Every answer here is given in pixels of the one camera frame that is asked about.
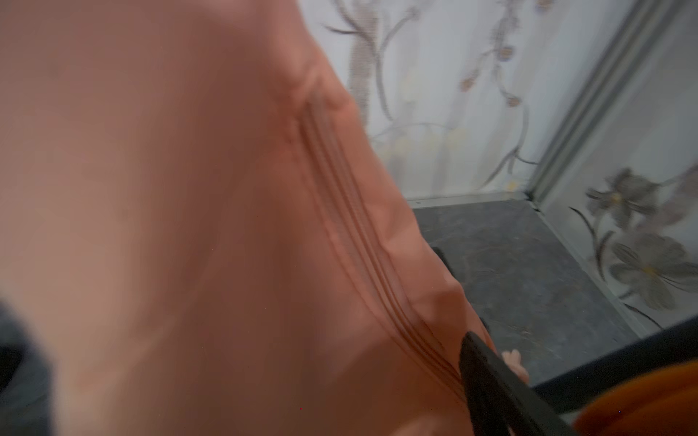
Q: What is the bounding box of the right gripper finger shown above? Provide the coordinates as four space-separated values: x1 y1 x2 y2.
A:
459 332 576 436

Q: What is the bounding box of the black clothes rack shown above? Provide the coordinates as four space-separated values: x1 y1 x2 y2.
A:
534 317 697 414

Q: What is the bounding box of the bright orange crescent bag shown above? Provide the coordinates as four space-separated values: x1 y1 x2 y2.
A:
573 360 697 435

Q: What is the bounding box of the pink crescent bag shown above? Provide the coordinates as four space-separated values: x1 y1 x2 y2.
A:
1 1 489 435

